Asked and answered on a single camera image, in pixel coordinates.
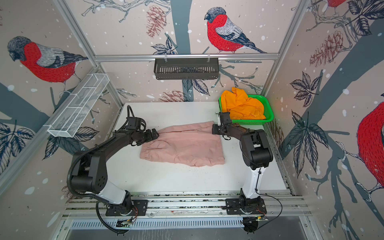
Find pink shorts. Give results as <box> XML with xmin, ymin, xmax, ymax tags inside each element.
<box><xmin>140</xmin><ymin>121</ymin><xmax>225</xmax><ymax>167</ymax></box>

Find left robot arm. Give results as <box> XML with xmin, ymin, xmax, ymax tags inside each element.
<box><xmin>67</xmin><ymin>129</ymin><xmax>159</xmax><ymax>212</ymax></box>

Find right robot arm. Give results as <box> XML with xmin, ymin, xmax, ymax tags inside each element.
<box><xmin>212</xmin><ymin>124</ymin><xmax>274</xmax><ymax>214</ymax></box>

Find orange shorts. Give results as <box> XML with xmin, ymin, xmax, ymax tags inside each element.
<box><xmin>220</xmin><ymin>87</ymin><xmax>266</xmax><ymax>120</ymax></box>

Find green plastic basket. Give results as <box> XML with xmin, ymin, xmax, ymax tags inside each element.
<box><xmin>232</xmin><ymin>95</ymin><xmax>275</xmax><ymax>126</ymax></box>

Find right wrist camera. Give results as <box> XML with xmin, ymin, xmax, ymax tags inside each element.
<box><xmin>219</xmin><ymin>112</ymin><xmax>233</xmax><ymax>125</ymax></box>

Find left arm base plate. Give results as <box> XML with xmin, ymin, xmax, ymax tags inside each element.
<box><xmin>106</xmin><ymin>200</ymin><xmax>149</xmax><ymax>217</ymax></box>

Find black wall shelf basket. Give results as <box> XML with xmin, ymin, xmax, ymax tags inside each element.
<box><xmin>154</xmin><ymin>58</ymin><xmax>220</xmax><ymax>80</ymax></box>

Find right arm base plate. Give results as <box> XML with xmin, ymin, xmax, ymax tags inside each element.
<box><xmin>224</xmin><ymin>197</ymin><xmax>267</xmax><ymax>215</ymax></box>

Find white wire wall basket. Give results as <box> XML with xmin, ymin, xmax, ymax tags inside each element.
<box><xmin>48</xmin><ymin>73</ymin><xmax>110</xmax><ymax>138</ymax></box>

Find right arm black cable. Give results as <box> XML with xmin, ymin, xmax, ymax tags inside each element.
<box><xmin>254</xmin><ymin>167</ymin><xmax>284</xmax><ymax>232</ymax></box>

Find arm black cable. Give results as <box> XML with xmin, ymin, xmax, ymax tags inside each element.
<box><xmin>254</xmin><ymin>167</ymin><xmax>284</xmax><ymax>232</ymax></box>
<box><xmin>95</xmin><ymin>200</ymin><xmax>134</xmax><ymax>235</ymax></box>

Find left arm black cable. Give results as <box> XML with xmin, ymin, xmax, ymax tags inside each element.
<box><xmin>95</xmin><ymin>200</ymin><xmax>134</xmax><ymax>235</ymax></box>

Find aluminium mounting rail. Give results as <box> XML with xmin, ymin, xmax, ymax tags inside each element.
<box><xmin>64</xmin><ymin>193</ymin><xmax>311</xmax><ymax>218</ymax></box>

